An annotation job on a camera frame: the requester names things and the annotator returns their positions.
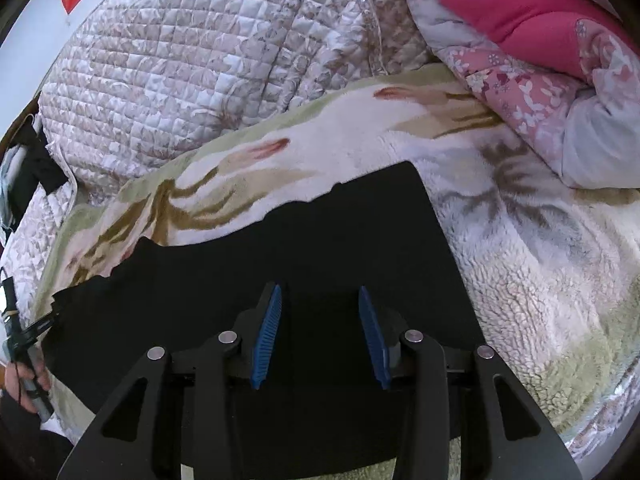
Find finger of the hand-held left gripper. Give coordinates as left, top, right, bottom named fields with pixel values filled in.
left=11, top=306, right=58, bottom=356

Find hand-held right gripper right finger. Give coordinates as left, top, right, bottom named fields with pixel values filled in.
left=357, top=285, right=584, bottom=480

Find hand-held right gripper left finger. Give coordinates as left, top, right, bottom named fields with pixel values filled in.
left=56, top=282, right=283, bottom=480

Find black pants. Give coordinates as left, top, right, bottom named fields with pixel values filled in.
left=37, top=160, right=493, bottom=480

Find person's left hand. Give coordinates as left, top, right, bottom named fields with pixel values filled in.
left=2, top=360, right=52, bottom=413

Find pile of dark clothes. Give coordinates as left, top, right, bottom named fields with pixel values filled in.
left=0, top=120, right=68, bottom=233

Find floral fleece blanket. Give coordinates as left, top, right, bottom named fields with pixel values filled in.
left=37, top=62, right=640, bottom=480

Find beige quilted bedspread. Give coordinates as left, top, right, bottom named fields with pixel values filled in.
left=0, top=0, right=436, bottom=306

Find pink floral comforter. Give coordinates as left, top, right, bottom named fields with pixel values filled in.
left=390, top=0, right=640, bottom=191

